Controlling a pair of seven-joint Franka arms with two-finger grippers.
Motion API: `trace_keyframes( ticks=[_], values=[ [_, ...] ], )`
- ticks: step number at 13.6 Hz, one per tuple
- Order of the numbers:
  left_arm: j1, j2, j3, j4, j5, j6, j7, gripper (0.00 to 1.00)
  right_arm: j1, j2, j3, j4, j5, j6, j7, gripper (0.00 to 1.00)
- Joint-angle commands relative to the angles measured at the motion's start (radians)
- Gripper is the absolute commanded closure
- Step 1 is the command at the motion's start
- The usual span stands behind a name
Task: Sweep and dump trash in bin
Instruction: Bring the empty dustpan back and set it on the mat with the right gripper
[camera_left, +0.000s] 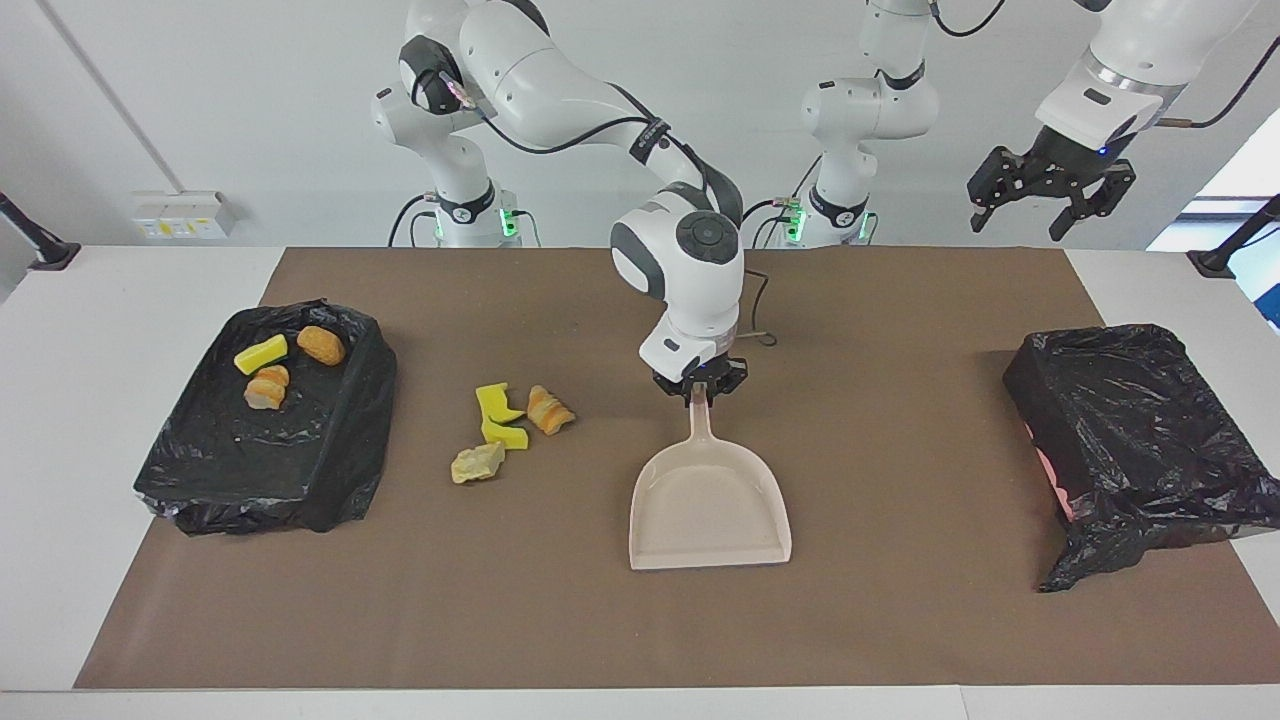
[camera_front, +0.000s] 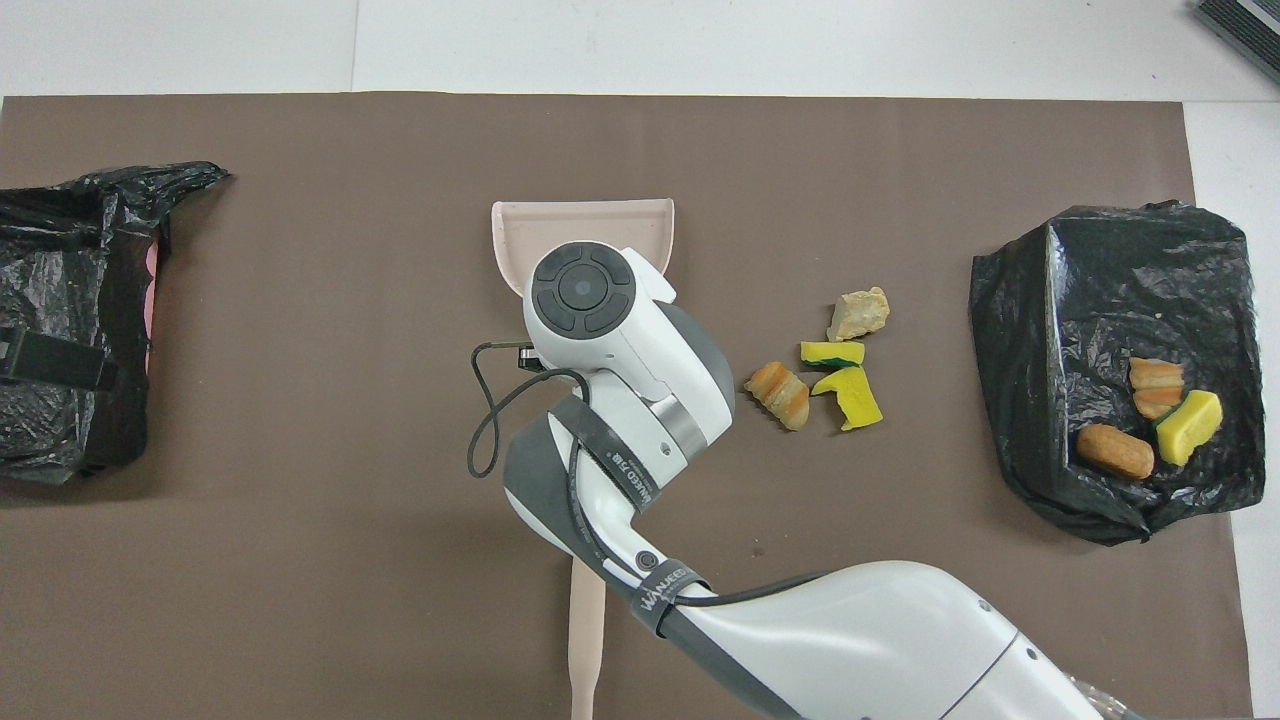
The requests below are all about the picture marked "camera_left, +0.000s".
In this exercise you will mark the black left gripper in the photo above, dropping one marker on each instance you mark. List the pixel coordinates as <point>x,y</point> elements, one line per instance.
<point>1075,170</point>

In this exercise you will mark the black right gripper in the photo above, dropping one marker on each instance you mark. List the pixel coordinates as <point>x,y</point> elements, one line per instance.
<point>705,372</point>

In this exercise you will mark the beige plastic dustpan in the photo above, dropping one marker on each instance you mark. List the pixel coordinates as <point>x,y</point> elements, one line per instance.
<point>710,510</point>

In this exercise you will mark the orange striped croissant piece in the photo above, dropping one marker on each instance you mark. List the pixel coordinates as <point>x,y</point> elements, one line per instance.
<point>549,411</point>

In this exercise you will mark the yellow green sponge block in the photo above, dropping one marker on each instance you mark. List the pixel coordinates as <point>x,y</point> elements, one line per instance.
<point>508,436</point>

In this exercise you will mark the curved yellow sponge piece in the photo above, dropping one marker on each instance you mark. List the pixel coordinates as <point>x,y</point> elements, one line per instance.
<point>492,402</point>

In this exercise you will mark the pale paper piece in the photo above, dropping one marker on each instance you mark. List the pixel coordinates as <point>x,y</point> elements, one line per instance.
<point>476,464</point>

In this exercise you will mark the brown bread roll piece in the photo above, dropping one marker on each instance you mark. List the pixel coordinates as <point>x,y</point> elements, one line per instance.
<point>321,345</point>

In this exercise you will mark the orange striped bread piece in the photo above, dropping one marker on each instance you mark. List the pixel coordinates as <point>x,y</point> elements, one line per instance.
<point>266,388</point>

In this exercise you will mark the yellow sponge wedge piece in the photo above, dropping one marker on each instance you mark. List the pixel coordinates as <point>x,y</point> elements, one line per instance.
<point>260,354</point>

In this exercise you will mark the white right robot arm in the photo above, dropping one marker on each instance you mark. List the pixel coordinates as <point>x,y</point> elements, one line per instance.
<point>560,90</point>

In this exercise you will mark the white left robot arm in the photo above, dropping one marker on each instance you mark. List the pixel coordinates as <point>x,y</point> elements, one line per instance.
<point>870,105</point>

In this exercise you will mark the black bag lined pink bin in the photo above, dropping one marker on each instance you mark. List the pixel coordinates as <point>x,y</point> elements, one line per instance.
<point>1130,430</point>

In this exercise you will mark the bright window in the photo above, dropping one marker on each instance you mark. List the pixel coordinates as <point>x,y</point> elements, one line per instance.
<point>1255,165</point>

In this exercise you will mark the brown paper table mat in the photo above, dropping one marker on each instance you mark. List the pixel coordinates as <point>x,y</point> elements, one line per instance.
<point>640,640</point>

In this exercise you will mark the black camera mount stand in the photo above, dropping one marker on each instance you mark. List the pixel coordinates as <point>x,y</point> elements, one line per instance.
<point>50,252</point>
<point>1215,262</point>

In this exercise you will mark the white wall socket box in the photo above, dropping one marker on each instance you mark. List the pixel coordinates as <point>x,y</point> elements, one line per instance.
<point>180,215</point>

